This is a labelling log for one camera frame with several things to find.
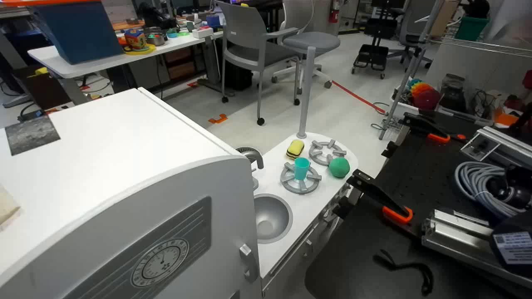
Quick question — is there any white toy kitchen unit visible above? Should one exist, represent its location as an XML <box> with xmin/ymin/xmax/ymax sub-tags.
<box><xmin>0</xmin><ymin>86</ymin><xmax>362</xmax><ymax>299</ymax></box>

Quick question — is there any short aluminium extrusion rail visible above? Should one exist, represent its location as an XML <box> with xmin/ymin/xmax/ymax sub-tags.
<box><xmin>458</xmin><ymin>124</ymin><xmax>532</xmax><ymax>169</ymax></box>

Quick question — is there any grey swivel office chair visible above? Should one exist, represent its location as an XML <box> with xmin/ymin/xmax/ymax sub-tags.
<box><xmin>277</xmin><ymin>0</ymin><xmax>342</xmax><ymax>91</ymax></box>

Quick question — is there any black wheeled cart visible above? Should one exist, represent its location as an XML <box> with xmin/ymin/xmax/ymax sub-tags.
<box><xmin>349</xmin><ymin>0</ymin><xmax>402</xmax><ymax>79</ymax></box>

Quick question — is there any coiled grey cable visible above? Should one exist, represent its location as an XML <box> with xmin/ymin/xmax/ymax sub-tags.
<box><xmin>452</xmin><ymin>159</ymin><xmax>526</xmax><ymax>220</ymax></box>

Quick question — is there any green ball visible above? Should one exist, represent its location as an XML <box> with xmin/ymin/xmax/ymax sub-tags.
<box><xmin>325</xmin><ymin>154</ymin><xmax>352</xmax><ymax>180</ymax></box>

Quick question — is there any white printed label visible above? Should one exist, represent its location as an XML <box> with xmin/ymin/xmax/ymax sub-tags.
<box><xmin>490</xmin><ymin>229</ymin><xmax>532</xmax><ymax>267</ymax></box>

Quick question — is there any rainbow coloured round toy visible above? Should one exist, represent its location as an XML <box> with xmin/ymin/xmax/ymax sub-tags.
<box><xmin>407</xmin><ymin>79</ymin><xmax>443</xmax><ymax>114</ymax></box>

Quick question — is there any blue box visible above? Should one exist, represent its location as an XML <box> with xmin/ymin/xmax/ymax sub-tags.
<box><xmin>28</xmin><ymin>0</ymin><xmax>126</xmax><ymax>66</ymax></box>

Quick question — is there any silver round sink bowl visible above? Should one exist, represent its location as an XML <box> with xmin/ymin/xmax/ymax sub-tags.
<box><xmin>252</xmin><ymin>192</ymin><xmax>294</xmax><ymax>245</ymax></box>

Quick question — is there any yellow plate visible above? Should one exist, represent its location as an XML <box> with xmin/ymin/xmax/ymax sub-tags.
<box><xmin>122</xmin><ymin>41</ymin><xmax>157</xmax><ymax>58</ymax></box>

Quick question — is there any black curved strap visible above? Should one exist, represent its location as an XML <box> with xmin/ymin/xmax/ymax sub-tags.
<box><xmin>372</xmin><ymin>247</ymin><xmax>435</xmax><ymax>297</ymax></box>

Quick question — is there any red floor tape line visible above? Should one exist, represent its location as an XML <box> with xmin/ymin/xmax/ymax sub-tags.
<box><xmin>330</xmin><ymin>77</ymin><xmax>387</xmax><ymax>116</ymax></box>

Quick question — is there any metal tripod stand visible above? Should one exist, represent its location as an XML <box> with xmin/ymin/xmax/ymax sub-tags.
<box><xmin>370</xmin><ymin>0</ymin><xmax>445</xmax><ymax>141</ymax></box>

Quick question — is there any teal plastic cup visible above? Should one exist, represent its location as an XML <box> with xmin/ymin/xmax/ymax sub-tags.
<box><xmin>290</xmin><ymin>156</ymin><xmax>312</xmax><ymax>182</ymax></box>

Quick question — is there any black clamp orange handle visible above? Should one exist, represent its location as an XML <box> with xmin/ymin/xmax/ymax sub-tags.
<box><xmin>334</xmin><ymin>167</ymin><xmax>415</xmax><ymax>227</ymax></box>
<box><xmin>398</xmin><ymin>111</ymin><xmax>468</xmax><ymax>146</ymax></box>

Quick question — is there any grey four-legged chair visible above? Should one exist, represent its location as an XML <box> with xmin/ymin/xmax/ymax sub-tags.
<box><xmin>214</xmin><ymin>0</ymin><xmax>304</xmax><ymax>127</ymax></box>

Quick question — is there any long aluminium extrusion rail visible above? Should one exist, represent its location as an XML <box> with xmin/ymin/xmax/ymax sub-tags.
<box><xmin>418</xmin><ymin>205</ymin><xmax>532</xmax><ymax>292</ymax></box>

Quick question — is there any red fire extinguisher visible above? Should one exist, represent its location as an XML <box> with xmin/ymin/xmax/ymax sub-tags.
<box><xmin>327</xmin><ymin>0</ymin><xmax>340</xmax><ymax>24</ymax></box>

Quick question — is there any grey toy tap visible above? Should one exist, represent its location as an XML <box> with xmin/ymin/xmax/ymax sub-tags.
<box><xmin>235</xmin><ymin>144</ymin><xmax>265</xmax><ymax>172</ymax></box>

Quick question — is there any grey burner with notched rim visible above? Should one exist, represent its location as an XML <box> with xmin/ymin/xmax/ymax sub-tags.
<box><xmin>307</xmin><ymin>137</ymin><xmax>349</xmax><ymax>167</ymax></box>

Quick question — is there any dark glass jar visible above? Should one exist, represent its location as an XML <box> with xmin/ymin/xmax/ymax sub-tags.
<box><xmin>438</xmin><ymin>72</ymin><xmax>470</xmax><ymax>112</ymax></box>

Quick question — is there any grey upright pole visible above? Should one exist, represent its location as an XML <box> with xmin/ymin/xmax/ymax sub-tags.
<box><xmin>295</xmin><ymin>44</ymin><xmax>317</xmax><ymax>141</ymax></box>

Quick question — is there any green bin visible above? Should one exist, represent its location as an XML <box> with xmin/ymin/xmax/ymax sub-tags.
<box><xmin>453</xmin><ymin>13</ymin><xmax>492</xmax><ymax>41</ymax></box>

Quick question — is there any white work table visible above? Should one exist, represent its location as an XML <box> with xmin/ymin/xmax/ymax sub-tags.
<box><xmin>24</xmin><ymin>28</ymin><xmax>226</xmax><ymax>106</ymax></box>

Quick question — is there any dark grey printed sheet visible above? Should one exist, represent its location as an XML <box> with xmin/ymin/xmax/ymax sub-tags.
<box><xmin>3</xmin><ymin>112</ymin><xmax>61</xmax><ymax>157</ymax></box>

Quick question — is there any orange floor tape piece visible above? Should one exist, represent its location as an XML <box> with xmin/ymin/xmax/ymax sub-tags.
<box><xmin>206</xmin><ymin>111</ymin><xmax>229</xmax><ymax>126</ymax></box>

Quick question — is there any white partition panel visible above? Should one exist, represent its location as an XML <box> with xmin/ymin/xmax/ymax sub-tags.
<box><xmin>422</xmin><ymin>34</ymin><xmax>532</xmax><ymax>107</ymax></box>

